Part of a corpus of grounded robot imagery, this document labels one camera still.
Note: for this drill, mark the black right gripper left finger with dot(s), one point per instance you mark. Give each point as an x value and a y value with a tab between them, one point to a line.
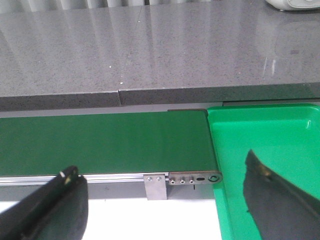
56	211

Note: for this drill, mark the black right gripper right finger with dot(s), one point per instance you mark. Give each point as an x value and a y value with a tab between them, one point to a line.
280	210

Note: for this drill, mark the green plastic tray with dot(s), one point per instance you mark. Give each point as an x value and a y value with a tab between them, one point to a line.
285	137

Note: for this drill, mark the metal conveyor end plate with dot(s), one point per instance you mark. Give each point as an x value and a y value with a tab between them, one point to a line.
177	178

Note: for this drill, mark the green conveyor belt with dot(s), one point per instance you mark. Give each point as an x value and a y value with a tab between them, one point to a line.
115	143

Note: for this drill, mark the dark grey stone countertop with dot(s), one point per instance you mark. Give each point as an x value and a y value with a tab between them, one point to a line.
203	52

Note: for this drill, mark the grey pleated curtain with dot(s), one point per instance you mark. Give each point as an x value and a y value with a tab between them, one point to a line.
20	6

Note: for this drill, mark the aluminium conveyor side rail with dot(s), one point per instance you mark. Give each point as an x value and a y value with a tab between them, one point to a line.
91	178

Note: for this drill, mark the steel conveyor support bracket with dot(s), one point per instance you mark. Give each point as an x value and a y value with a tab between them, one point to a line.
155	187

